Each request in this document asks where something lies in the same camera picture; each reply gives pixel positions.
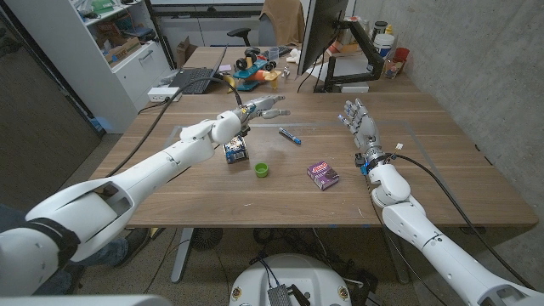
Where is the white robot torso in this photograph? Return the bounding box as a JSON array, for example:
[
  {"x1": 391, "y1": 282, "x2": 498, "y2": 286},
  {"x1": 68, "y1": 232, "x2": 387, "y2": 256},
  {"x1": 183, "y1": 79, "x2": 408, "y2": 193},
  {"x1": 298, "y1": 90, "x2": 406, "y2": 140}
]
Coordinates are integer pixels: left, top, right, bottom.
[{"x1": 229, "y1": 253, "x2": 353, "y2": 306}]

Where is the brown jacket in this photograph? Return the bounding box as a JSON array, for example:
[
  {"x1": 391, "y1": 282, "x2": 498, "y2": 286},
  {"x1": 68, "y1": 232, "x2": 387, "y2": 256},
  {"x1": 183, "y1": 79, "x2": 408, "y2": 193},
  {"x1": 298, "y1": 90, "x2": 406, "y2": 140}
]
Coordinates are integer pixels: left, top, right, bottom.
[{"x1": 259, "y1": 0, "x2": 306, "y2": 47}]

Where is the black laptop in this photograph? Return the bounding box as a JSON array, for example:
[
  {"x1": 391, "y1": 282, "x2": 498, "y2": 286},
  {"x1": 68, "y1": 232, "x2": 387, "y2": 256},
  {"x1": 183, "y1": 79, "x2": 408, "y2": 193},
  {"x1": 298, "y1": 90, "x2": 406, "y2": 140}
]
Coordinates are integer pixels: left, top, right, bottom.
[{"x1": 168, "y1": 44, "x2": 229, "y2": 95}]

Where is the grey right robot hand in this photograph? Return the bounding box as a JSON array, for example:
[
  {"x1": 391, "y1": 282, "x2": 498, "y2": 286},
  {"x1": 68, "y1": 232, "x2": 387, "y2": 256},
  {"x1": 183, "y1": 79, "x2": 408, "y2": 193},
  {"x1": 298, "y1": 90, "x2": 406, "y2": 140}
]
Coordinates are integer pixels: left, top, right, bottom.
[{"x1": 337, "y1": 98, "x2": 384, "y2": 162}]

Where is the white shelf cabinet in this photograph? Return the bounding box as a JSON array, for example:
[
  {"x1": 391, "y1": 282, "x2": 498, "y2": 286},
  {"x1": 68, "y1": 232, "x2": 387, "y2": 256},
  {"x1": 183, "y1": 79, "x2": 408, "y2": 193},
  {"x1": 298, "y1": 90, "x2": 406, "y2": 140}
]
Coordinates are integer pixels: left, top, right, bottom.
[{"x1": 3, "y1": 0, "x2": 173, "y2": 135}]

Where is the blue marker pen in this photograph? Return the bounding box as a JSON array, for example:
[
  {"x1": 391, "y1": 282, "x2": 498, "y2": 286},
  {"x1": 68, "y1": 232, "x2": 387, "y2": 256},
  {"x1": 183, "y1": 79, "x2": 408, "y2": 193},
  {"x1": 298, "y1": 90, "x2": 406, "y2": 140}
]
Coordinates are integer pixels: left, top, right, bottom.
[{"x1": 278, "y1": 126, "x2": 303, "y2": 146}]

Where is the open plain cardboard box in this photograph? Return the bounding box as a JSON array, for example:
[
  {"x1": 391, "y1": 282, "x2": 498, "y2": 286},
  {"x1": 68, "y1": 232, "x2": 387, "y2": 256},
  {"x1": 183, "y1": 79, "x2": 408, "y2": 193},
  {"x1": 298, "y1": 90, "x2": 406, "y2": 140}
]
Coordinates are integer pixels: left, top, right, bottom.
[{"x1": 175, "y1": 36, "x2": 199, "y2": 69}]

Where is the black computer monitor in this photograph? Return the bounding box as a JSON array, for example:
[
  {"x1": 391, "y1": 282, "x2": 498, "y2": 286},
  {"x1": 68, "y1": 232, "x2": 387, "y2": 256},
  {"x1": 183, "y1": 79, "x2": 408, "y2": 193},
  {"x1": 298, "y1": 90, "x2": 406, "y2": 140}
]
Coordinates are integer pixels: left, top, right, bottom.
[{"x1": 297, "y1": 0, "x2": 349, "y2": 77}]

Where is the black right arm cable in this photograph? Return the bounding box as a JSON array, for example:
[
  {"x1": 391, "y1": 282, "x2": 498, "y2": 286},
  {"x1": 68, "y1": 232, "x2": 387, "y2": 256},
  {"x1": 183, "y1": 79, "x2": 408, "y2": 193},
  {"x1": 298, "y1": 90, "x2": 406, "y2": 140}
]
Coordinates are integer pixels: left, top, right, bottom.
[{"x1": 388, "y1": 152, "x2": 536, "y2": 292}]

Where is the brown cardboard box with print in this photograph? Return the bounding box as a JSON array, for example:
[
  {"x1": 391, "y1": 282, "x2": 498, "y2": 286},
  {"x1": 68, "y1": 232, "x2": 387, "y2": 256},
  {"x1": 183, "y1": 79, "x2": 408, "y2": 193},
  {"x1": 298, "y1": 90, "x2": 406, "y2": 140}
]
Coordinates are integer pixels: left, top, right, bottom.
[{"x1": 101, "y1": 36, "x2": 143, "y2": 65}]

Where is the colourful toy plane with wheels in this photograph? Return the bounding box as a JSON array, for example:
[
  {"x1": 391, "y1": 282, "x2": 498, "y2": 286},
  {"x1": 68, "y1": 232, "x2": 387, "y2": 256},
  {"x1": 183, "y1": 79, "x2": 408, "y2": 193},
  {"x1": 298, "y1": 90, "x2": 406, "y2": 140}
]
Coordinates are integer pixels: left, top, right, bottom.
[{"x1": 232, "y1": 46, "x2": 283, "y2": 93}]

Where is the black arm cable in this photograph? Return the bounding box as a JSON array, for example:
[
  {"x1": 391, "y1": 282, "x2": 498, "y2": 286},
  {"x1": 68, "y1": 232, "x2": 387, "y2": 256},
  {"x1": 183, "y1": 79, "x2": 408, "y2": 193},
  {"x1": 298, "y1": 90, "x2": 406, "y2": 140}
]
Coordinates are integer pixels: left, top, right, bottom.
[
  {"x1": 388, "y1": 152, "x2": 536, "y2": 292},
  {"x1": 105, "y1": 76, "x2": 244, "y2": 179}
]

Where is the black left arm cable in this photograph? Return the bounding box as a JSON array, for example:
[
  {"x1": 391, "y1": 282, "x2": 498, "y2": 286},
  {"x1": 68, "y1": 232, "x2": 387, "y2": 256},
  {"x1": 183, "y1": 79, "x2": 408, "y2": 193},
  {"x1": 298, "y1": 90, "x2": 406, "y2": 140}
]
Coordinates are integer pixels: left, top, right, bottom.
[{"x1": 105, "y1": 76, "x2": 244, "y2": 179}]

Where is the white plastic tub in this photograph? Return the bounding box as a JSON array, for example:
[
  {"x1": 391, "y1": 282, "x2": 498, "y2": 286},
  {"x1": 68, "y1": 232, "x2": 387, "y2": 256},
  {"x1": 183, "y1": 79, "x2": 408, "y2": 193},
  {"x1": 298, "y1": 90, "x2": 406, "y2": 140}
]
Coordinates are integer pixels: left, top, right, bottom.
[{"x1": 367, "y1": 32, "x2": 396, "y2": 73}]

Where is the black shoe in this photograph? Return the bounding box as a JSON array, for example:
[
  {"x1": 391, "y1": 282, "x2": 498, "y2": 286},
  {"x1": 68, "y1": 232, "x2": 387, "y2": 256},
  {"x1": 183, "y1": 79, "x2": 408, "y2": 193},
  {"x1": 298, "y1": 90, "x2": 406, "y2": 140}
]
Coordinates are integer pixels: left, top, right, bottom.
[{"x1": 113, "y1": 228, "x2": 151, "y2": 269}]

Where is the red cup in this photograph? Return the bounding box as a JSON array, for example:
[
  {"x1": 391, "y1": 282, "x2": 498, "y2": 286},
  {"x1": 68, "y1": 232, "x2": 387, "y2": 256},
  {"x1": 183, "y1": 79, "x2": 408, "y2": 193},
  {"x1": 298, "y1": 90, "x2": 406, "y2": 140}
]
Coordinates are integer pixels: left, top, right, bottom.
[{"x1": 393, "y1": 46, "x2": 411, "y2": 65}]

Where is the white power adapter box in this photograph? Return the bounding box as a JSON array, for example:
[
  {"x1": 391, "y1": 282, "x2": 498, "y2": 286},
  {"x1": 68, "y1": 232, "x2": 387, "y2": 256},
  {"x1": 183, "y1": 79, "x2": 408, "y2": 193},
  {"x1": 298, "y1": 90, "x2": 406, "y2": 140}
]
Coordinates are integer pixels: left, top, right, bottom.
[{"x1": 147, "y1": 86, "x2": 183, "y2": 104}]

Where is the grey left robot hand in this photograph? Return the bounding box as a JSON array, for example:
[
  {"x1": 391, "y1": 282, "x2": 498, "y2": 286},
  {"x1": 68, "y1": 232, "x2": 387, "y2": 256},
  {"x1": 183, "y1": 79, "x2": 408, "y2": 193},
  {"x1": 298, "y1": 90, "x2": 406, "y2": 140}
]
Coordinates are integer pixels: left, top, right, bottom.
[{"x1": 237, "y1": 93, "x2": 292, "y2": 127}]

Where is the blue snack box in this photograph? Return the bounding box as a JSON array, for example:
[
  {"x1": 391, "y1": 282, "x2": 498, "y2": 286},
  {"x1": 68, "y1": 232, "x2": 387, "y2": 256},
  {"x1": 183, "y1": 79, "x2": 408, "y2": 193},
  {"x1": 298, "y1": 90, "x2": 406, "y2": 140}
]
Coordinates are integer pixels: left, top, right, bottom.
[{"x1": 222, "y1": 134, "x2": 250, "y2": 165}]

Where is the purple cardboard box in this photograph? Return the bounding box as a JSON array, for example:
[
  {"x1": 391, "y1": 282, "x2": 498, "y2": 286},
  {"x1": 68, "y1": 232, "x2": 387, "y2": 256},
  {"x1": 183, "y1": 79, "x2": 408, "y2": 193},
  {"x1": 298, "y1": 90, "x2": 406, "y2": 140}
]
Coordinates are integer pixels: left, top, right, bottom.
[{"x1": 306, "y1": 160, "x2": 340, "y2": 191}]

